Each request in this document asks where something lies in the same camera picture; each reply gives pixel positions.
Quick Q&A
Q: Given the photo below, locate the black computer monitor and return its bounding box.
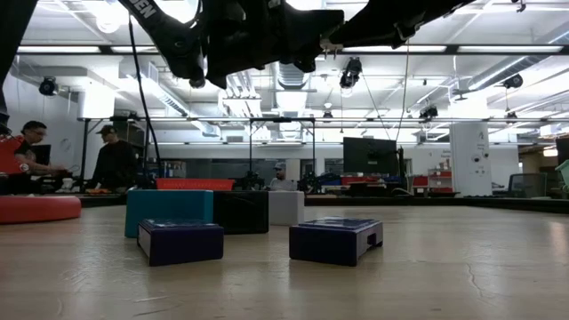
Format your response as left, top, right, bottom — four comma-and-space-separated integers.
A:
342, 136, 399, 176

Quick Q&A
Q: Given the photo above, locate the black aluminium table frame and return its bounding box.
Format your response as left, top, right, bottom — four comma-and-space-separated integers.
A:
17, 43, 569, 215

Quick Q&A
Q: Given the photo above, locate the white building column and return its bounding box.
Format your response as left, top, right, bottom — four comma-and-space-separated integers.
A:
449, 122, 493, 197

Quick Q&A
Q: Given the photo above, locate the black rectangular block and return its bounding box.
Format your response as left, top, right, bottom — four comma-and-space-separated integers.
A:
212, 190, 270, 236

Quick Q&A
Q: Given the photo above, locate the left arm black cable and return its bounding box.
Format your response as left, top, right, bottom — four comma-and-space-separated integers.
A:
127, 15, 164, 179

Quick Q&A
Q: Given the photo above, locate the navy blue rectangular box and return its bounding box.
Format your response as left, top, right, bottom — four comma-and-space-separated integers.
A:
288, 216, 384, 268
137, 219, 225, 268

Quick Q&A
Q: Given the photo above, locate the green plastic basket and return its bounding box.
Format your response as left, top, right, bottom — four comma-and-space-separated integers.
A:
554, 158, 569, 188

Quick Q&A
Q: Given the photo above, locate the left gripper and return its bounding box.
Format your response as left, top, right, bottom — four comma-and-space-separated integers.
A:
202, 0, 346, 90

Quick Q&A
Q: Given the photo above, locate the background black rig frame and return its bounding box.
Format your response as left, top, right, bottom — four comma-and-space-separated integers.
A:
79, 114, 317, 192

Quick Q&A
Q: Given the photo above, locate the red storage shelf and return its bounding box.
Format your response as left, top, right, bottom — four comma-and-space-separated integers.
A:
411, 167, 455, 196

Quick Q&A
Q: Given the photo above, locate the person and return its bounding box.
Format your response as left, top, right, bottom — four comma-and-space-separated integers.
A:
268, 161, 298, 193
85, 124, 140, 191
12, 120, 71, 195

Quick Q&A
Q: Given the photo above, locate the green white wall charger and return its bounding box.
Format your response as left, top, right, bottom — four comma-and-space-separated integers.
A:
319, 37, 344, 62

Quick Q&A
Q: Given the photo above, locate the teal rectangular block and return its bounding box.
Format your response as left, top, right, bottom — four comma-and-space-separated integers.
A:
124, 189, 214, 240

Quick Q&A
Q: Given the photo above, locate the white rectangular block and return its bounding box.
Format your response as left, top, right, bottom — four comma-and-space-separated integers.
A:
268, 190, 306, 228

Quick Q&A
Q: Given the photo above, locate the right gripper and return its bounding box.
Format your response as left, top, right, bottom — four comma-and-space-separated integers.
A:
329, 0, 477, 50

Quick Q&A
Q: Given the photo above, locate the red plastic basket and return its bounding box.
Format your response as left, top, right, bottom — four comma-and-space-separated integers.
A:
155, 178, 236, 192

